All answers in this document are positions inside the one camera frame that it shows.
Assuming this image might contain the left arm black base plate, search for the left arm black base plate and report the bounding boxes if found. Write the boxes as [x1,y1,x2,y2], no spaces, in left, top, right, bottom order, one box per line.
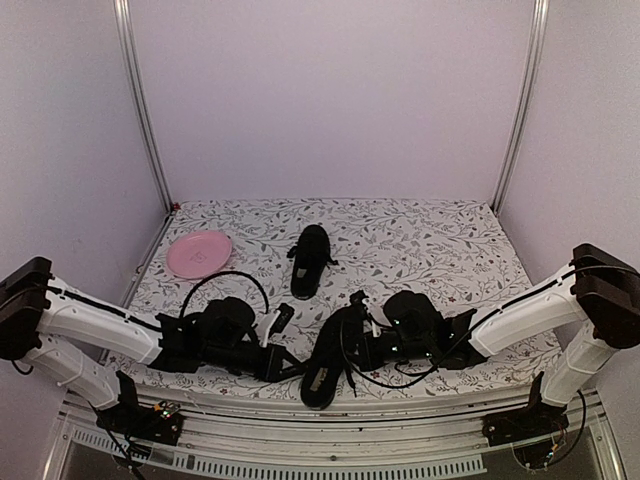
[96,401,185,446]

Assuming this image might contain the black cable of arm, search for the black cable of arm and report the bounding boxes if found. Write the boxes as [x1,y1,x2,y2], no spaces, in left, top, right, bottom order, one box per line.
[339,264,640,390]
[179,271,271,321]

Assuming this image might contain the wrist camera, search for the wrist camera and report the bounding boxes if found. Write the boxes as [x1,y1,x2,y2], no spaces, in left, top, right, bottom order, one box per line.
[350,290,388,338]
[255,303,295,348]

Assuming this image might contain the aluminium front rail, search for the aluminium front rail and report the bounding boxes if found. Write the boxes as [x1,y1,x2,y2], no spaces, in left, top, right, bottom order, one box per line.
[47,384,629,480]

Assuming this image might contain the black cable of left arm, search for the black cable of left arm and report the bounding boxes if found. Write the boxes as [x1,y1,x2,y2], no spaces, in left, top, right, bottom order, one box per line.
[179,271,271,321]

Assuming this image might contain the aluminium frame post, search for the aluminium frame post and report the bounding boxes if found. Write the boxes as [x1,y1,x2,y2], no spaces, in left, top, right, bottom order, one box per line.
[491,0,550,217]
[113,0,174,215]

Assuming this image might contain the floral patterned table mat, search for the floral patterned table mat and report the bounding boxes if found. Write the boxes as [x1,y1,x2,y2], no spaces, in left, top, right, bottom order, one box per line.
[104,199,560,405]

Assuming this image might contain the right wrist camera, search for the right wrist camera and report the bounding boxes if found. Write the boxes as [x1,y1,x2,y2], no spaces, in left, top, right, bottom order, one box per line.
[350,290,388,338]

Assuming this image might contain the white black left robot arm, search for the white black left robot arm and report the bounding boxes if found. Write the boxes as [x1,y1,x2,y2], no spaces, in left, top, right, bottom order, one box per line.
[1,257,307,434]

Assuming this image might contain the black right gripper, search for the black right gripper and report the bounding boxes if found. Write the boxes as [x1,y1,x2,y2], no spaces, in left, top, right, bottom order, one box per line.
[338,331,433,373]

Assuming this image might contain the left aluminium frame post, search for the left aluminium frame post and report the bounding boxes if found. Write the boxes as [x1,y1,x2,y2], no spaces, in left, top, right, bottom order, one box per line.
[113,0,174,215]

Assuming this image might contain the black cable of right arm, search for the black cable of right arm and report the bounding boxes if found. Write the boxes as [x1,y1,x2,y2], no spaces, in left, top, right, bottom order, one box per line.
[339,264,640,390]

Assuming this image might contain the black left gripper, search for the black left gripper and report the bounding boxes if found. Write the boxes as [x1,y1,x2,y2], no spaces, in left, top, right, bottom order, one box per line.
[203,342,306,385]

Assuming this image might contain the right aluminium frame post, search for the right aluminium frame post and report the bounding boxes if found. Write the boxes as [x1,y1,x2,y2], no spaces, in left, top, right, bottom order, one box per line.
[491,0,550,217]

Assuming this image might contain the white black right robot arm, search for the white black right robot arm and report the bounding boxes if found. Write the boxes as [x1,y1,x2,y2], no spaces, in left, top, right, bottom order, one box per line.
[352,243,639,436]

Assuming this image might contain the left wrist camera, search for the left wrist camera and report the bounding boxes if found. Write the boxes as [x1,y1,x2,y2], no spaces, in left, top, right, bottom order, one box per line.
[255,303,295,348]

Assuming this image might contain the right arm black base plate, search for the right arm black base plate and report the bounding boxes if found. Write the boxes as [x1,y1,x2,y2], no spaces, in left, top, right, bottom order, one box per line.
[482,403,569,446]

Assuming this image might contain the pink plastic plate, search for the pink plastic plate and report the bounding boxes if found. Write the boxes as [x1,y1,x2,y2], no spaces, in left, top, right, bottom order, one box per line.
[166,231,232,280]

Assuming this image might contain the black canvas shoe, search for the black canvas shoe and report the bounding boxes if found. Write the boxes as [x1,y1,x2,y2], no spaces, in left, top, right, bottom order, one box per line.
[300,306,363,410]
[287,224,338,300]

